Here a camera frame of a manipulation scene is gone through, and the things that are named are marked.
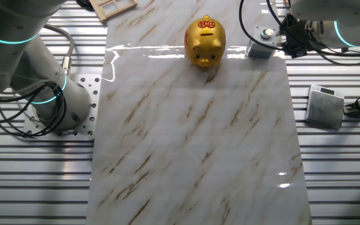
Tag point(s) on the marble pattern mat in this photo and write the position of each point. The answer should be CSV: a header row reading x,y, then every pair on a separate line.
x,y
183,140

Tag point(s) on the wooden window frame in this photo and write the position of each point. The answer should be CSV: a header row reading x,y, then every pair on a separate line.
x,y
111,7

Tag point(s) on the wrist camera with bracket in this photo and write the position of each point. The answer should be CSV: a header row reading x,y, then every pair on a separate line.
x,y
296,50

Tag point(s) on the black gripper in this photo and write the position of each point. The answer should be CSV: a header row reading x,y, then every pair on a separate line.
x,y
294,29

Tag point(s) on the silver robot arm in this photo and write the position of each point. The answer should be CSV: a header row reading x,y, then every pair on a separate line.
x,y
11,18

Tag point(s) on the grey push button box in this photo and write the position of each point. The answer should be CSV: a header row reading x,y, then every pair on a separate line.
x,y
261,50

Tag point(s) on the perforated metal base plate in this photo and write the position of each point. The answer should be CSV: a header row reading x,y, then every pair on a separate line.
x,y
89,103

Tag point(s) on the golden piggy bank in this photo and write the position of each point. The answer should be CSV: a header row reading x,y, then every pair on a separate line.
x,y
203,47

